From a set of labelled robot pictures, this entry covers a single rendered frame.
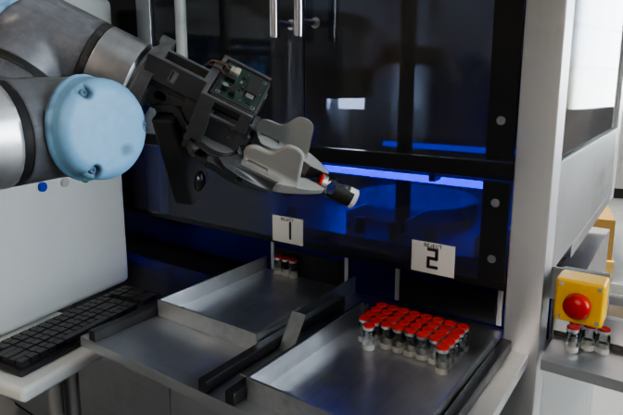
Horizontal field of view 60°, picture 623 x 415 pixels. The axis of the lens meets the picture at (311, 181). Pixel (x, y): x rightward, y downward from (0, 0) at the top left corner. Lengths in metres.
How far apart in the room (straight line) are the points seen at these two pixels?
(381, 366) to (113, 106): 0.67
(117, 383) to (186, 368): 0.95
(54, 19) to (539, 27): 0.69
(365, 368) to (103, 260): 0.82
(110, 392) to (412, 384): 1.24
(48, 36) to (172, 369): 0.59
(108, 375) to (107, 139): 1.56
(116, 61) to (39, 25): 0.07
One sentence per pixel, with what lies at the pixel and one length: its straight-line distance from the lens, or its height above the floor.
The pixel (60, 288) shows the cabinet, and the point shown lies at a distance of 1.44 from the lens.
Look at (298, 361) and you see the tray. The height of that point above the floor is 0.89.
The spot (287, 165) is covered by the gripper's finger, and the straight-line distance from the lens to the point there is 0.53.
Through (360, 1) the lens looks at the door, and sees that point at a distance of 1.08.
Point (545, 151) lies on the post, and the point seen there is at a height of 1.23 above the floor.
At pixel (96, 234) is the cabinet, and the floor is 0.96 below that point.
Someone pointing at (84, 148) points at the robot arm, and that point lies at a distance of 0.40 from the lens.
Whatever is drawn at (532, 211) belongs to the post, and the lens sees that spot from 0.96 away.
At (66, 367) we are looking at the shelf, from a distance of 1.19.
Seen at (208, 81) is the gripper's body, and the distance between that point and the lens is 0.51.
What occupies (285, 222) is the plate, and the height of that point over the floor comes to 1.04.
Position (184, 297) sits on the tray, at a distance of 1.19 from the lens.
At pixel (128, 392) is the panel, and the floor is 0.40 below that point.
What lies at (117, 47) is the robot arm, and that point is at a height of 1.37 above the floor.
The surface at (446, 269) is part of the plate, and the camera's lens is 1.03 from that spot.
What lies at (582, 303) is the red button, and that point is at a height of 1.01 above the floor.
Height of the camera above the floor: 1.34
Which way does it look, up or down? 10 degrees down
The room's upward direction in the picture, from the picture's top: straight up
